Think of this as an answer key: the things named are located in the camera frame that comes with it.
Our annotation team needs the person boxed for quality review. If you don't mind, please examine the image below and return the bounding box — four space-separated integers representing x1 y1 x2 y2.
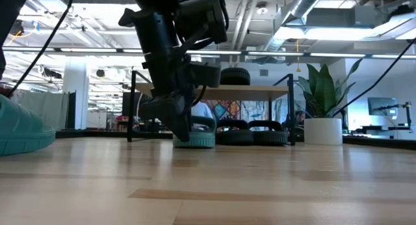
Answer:
190 101 215 120

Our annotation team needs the white building pillar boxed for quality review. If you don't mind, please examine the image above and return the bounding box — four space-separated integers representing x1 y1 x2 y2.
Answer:
62 57 90 131

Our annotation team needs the background office monitor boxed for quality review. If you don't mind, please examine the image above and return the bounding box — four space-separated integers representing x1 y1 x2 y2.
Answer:
367 96 399 117

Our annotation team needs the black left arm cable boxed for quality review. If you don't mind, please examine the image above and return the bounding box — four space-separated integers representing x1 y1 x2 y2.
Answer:
6 0 76 98

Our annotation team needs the green rubber slide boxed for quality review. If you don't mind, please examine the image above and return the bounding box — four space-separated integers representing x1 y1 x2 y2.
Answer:
0 94 57 157
172 115 217 150

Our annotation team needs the black rubber slide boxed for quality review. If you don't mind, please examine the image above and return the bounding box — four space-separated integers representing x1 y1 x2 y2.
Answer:
215 119 255 146
248 120 289 147
220 67 252 86

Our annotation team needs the green plant in white pot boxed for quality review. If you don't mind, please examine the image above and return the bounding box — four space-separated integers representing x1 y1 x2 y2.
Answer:
296 58 363 146

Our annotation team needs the colourful wall artwork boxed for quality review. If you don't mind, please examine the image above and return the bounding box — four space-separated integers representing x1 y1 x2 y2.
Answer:
203 99 242 122

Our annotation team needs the wooden shelf with black frame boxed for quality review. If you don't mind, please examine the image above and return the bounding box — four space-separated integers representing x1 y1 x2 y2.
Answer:
127 70 296 147

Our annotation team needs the black aluminium table frame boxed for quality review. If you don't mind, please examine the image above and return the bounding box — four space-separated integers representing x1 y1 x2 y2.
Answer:
55 129 416 151

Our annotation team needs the grey fabric partition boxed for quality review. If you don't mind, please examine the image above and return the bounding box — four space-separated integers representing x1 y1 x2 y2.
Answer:
19 90 71 131

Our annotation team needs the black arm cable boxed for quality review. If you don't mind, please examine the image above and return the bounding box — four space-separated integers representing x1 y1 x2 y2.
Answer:
331 38 416 118
6 0 76 98

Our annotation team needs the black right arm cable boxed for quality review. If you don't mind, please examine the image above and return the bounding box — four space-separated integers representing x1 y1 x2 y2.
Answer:
331 38 416 118

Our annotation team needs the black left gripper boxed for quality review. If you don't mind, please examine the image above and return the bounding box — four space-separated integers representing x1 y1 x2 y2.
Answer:
139 55 196 143

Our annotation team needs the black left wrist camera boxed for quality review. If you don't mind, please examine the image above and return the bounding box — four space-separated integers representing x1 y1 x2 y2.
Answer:
191 63 222 88

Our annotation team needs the long ceiling light strip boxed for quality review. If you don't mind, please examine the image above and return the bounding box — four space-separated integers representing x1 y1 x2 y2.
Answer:
1 46 416 60

